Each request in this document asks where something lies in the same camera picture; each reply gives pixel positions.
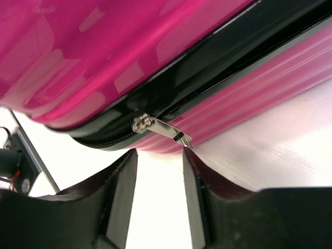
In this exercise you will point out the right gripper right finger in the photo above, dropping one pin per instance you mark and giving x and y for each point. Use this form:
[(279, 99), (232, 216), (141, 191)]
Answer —
[(223, 214)]

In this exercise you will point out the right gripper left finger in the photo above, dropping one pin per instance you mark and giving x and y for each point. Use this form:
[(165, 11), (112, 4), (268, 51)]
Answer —
[(94, 213)]

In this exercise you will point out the silver zipper pull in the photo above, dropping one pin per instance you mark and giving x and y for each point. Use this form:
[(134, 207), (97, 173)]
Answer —
[(146, 122)]

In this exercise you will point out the pink teal kids suitcase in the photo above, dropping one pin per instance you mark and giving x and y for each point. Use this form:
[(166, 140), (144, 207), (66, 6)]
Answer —
[(90, 69)]

